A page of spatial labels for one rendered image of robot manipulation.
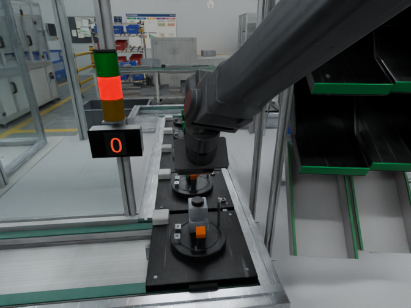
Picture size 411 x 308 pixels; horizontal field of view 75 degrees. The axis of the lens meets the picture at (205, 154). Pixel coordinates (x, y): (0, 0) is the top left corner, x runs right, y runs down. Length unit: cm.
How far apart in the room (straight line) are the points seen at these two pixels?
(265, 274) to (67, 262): 49
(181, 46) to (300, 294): 735
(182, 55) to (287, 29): 759
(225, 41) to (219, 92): 1081
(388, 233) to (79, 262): 76
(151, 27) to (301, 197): 1055
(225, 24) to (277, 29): 1088
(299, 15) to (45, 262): 78
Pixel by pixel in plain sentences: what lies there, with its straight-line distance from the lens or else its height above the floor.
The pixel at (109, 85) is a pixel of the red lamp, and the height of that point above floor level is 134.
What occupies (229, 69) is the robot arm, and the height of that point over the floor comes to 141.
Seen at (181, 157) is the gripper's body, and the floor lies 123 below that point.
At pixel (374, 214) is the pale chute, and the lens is 77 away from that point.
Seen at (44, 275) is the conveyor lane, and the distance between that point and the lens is 80.
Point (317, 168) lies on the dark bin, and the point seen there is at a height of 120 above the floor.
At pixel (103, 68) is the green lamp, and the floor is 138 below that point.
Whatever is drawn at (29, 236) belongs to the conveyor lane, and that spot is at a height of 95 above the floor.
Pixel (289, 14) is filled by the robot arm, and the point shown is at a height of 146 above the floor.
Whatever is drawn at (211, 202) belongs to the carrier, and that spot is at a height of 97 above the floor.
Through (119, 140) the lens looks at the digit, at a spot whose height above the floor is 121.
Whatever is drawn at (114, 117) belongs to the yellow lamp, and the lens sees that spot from 66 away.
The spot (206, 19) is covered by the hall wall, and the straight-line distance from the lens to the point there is 1104.
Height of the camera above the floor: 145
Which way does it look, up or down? 24 degrees down
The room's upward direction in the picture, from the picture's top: straight up
